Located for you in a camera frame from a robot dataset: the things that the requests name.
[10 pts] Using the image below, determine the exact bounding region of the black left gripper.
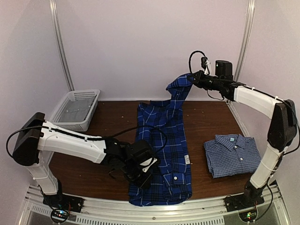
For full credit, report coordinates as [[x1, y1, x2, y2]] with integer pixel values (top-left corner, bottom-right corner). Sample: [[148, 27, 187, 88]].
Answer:
[[121, 159, 154, 190]]

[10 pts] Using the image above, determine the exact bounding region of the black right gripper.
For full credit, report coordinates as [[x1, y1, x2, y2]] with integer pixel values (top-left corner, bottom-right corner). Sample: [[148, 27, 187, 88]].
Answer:
[[187, 70, 224, 90]]

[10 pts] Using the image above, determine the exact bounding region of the dark blue plaid shirt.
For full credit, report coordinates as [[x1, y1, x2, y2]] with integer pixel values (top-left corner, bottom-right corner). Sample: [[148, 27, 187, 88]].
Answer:
[[128, 74, 192, 207]]

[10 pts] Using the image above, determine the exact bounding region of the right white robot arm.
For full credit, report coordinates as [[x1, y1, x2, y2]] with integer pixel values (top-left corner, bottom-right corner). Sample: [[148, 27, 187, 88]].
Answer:
[[187, 56, 300, 207]]

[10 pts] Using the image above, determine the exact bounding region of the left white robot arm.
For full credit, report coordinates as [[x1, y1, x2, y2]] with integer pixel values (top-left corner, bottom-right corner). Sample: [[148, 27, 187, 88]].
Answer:
[[7, 112, 160, 208]]

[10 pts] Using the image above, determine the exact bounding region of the grey folded shirt in basket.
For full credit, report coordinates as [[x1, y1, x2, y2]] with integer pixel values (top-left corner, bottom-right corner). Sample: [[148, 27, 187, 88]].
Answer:
[[59, 97, 94, 123]]

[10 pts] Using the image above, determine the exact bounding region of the white plastic mesh basket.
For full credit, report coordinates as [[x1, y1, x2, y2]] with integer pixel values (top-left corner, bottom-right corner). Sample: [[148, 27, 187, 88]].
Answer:
[[49, 89, 100, 132]]

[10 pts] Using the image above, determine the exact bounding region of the folded blue gingham shirt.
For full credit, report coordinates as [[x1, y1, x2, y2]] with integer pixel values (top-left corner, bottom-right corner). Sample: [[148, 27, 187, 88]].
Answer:
[[203, 134, 261, 179]]

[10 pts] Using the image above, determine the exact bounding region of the left circuit board with leds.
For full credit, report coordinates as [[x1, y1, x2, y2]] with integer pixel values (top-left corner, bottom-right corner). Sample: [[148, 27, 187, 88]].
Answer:
[[50, 209, 70, 223]]

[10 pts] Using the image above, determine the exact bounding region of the circuit board with leds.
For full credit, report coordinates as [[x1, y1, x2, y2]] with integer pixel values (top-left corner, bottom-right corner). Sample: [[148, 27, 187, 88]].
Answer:
[[50, 209, 70, 223], [239, 209, 258, 223]]

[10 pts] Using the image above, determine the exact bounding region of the right circuit board with leds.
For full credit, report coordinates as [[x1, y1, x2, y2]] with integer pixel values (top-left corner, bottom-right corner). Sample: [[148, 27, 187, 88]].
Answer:
[[239, 209, 258, 223]]

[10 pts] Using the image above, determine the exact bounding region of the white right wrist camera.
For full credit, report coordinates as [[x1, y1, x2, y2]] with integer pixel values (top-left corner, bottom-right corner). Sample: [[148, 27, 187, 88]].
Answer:
[[201, 56, 211, 75]]

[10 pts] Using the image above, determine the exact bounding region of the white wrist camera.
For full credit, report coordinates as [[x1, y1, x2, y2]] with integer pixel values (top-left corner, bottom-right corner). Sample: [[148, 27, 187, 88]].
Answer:
[[201, 56, 211, 75], [140, 157, 157, 173]]

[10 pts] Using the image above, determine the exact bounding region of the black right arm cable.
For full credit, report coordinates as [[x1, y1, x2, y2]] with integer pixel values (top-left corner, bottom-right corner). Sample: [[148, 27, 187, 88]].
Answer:
[[188, 51, 209, 75]]

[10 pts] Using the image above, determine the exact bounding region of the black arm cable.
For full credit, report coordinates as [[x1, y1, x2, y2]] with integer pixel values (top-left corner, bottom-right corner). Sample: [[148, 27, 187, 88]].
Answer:
[[84, 126, 168, 153], [188, 51, 209, 75]]

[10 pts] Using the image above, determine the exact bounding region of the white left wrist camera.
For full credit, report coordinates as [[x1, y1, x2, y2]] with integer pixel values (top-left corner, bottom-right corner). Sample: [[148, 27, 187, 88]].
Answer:
[[140, 157, 157, 173]]

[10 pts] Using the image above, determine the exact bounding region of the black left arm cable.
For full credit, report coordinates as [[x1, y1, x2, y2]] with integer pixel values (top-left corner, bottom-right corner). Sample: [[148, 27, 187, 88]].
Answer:
[[84, 126, 168, 153]]

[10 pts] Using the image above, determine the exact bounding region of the aluminium corner post right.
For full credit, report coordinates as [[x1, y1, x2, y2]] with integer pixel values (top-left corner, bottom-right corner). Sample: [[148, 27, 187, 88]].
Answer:
[[233, 0, 255, 81]]

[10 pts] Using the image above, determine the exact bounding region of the aluminium corner post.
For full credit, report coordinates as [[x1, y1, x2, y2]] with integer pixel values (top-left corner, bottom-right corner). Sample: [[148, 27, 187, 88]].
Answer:
[[49, 0, 75, 91], [233, 0, 255, 81]]

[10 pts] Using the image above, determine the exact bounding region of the aluminium front rail frame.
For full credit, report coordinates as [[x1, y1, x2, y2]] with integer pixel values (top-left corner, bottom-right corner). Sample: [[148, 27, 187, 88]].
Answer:
[[20, 184, 291, 225]]

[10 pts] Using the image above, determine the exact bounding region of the aluminium corner post left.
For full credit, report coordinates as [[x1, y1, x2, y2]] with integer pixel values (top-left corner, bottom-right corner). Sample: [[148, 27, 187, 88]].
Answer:
[[49, 0, 75, 91]]

